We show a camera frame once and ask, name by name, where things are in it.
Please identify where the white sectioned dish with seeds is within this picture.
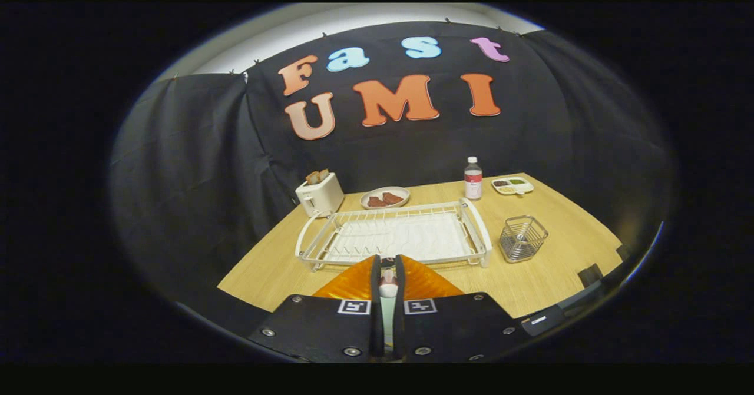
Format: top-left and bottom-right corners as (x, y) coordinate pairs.
(491, 177), (534, 196)

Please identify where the white spoon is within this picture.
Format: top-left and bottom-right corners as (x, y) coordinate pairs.
(379, 258), (399, 299)

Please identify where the grey plate with meat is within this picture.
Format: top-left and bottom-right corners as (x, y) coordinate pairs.
(360, 186), (411, 210)

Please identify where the light green plate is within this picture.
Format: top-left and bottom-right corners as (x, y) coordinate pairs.
(380, 297), (395, 351)

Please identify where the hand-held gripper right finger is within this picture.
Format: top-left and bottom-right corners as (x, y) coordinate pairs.
(393, 255), (534, 363)

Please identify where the cream toaster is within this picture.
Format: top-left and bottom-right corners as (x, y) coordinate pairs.
(295, 172), (345, 218)

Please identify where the clear plastic bottle red label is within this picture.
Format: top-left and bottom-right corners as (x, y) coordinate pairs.
(464, 157), (483, 200)

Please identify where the white dish rack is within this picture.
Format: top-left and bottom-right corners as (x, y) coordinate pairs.
(295, 198), (493, 272)

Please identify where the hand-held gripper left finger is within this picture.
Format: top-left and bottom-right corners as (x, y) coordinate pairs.
(247, 255), (385, 363)

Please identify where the metal wire basket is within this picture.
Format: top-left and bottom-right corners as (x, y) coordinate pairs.
(499, 215), (549, 264)

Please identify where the black device with white label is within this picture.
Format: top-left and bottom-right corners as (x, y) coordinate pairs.
(521, 305), (564, 337)

